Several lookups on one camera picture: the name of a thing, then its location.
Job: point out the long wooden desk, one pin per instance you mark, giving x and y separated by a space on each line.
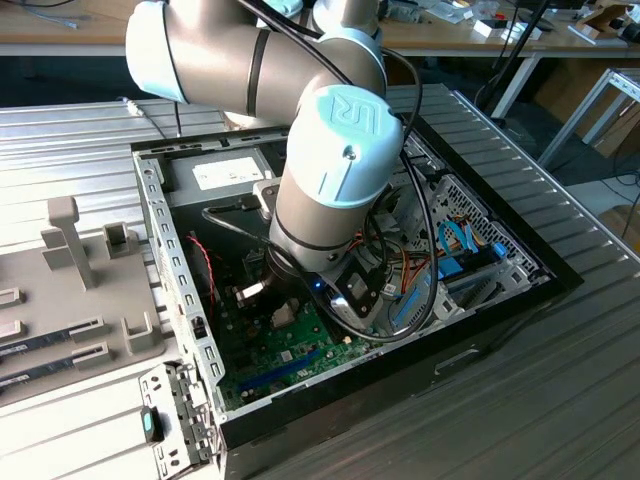
460 37

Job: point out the silver CPU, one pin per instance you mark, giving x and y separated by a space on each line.
285 318

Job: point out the blue carrier rail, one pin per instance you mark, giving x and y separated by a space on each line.
412 309

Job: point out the grey power supply unit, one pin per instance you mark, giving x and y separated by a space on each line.
190 230

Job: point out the black PC case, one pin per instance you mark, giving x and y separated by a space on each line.
350 395

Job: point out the black case fan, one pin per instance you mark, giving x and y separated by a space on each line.
200 285

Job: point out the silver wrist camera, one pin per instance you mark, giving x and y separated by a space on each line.
250 292

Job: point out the dark RAM stick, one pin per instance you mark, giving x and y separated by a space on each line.
35 374
35 345

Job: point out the blue expansion slot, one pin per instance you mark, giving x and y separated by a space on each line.
280 371

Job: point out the flat cardboard sheets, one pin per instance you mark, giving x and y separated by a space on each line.
620 130

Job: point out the green motherboard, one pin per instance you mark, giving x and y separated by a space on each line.
305 345

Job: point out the open cardboard box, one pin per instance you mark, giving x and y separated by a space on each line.
600 20

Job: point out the silver disk bay cage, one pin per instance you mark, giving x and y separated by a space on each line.
405 215

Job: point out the round coin battery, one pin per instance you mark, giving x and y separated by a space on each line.
278 386

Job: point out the hard disk in blue carrier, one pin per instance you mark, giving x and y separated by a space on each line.
450 269

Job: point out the black stand pole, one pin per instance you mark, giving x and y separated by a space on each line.
518 45

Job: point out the perforated silver drive cage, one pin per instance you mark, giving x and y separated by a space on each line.
465 200

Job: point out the aluminium profile frame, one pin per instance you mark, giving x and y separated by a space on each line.
575 117

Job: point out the grey parts rack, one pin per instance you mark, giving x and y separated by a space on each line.
60 310

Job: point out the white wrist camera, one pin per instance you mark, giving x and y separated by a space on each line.
357 295

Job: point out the black blue case latch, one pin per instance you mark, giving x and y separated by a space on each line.
150 424

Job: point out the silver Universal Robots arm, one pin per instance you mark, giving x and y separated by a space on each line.
225 55

